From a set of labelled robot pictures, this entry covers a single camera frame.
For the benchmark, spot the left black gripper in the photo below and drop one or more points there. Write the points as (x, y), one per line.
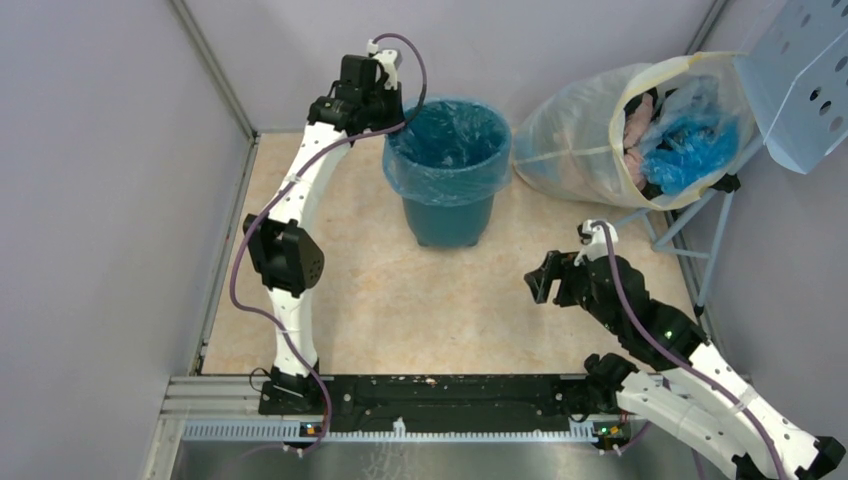
(396, 116)

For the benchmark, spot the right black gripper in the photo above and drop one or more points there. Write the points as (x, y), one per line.
(540, 279)

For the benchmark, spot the blue plastic trash bag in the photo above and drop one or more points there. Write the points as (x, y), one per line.
(455, 152)

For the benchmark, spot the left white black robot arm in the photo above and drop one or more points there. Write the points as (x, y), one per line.
(367, 97)

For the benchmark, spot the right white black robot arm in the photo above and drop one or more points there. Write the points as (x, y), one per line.
(674, 377)

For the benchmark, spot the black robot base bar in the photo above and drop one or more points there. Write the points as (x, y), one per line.
(442, 404)

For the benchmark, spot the teal plastic trash bin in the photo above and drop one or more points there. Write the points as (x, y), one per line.
(447, 227)

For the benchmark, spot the blue bags inside large bag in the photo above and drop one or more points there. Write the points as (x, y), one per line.
(690, 137)

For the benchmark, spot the large translucent stuffed bag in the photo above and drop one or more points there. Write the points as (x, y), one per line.
(572, 145)

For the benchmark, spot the perforated white metal panel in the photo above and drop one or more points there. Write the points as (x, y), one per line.
(795, 81)

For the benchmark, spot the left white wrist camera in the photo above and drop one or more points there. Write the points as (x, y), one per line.
(389, 61)

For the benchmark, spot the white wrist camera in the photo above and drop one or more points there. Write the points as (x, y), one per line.
(595, 236)
(389, 61)

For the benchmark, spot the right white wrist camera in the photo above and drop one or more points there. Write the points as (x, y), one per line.
(595, 236)

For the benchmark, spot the aluminium frame post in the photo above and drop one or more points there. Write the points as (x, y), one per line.
(212, 67)

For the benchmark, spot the white slotted cable duct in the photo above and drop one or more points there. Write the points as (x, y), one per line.
(288, 431)

